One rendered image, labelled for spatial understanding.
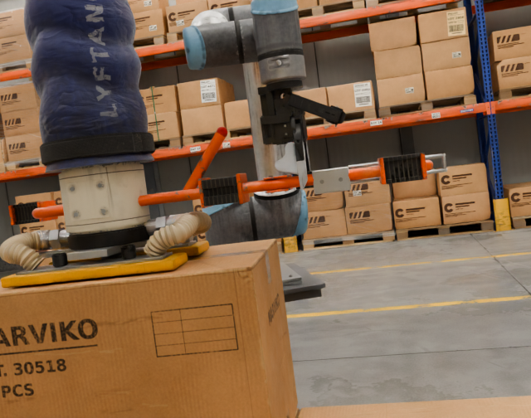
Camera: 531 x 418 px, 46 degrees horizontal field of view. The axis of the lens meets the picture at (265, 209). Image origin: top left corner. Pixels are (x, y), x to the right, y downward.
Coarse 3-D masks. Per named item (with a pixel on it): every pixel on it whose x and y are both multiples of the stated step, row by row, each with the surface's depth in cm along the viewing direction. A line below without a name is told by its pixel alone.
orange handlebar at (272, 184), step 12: (360, 168) 120; (372, 168) 119; (264, 180) 122; (276, 180) 122; (288, 180) 121; (312, 180) 120; (168, 192) 125; (180, 192) 124; (192, 192) 124; (144, 204) 125; (36, 216) 129; (48, 216) 129
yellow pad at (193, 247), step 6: (174, 246) 134; (180, 246) 134; (186, 246) 134; (192, 246) 133; (198, 246) 133; (204, 246) 137; (120, 252) 136; (138, 252) 134; (144, 252) 134; (174, 252) 133; (180, 252) 133; (186, 252) 132; (192, 252) 132; (198, 252) 132; (96, 258) 135
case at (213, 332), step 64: (192, 256) 133; (256, 256) 120; (0, 320) 115; (64, 320) 114; (128, 320) 112; (192, 320) 111; (256, 320) 109; (0, 384) 116; (64, 384) 115; (128, 384) 113; (192, 384) 111; (256, 384) 110
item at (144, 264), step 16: (64, 256) 121; (128, 256) 118; (144, 256) 119; (160, 256) 116; (176, 256) 117; (32, 272) 119; (48, 272) 118; (64, 272) 116; (80, 272) 116; (96, 272) 115; (112, 272) 115; (128, 272) 115; (144, 272) 114
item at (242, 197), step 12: (204, 180) 121; (216, 180) 121; (228, 180) 121; (240, 180) 121; (204, 192) 122; (216, 192) 122; (228, 192) 122; (240, 192) 121; (204, 204) 122; (216, 204) 121
